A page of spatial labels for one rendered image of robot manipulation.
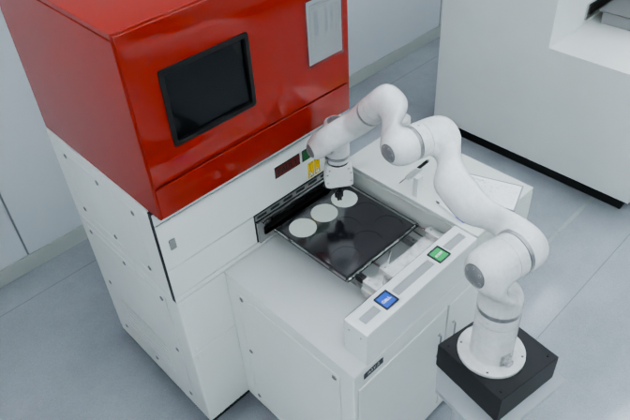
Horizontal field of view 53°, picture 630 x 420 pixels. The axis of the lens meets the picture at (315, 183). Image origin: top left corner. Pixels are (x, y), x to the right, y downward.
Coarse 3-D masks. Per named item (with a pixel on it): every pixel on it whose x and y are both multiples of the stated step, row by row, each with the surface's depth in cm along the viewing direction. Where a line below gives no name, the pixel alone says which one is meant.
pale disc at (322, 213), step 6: (324, 204) 237; (330, 204) 236; (312, 210) 234; (318, 210) 234; (324, 210) 234; (330, 210) 234; (336, 210) 234; (312, 216) 232; (318, 216) 232; (324, 216) 232; (330, 216) 232; (336, 216) 231
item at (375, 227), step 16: (352, 208) 234; (368, 208) 234; (384, 208) 233; (288, 224) 229; (320, 224) 228; (336, 224) 228; (352, 224) 228; (368, 224) 227; (384, 224) 227; (400, 224) 226; (304, 240) 222; (320, 240) 222; (336, 240) 222; (352, 240) 221; (368, 240) 221; (384, 240) 220; (320, 256) 216; (336, 256) 216; (352, 256) 215; (368, 256) 215; (352, 272) 210
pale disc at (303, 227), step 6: (294, 222) 230; (300, 222) 230; (306, 222) 229; (312, 222) 229; (294, 228) 227; (300, 228) 227; (306, 228) 227; (312, 228) 227; (294, 234) 225; (300, 234) 225; (306, 234) 225
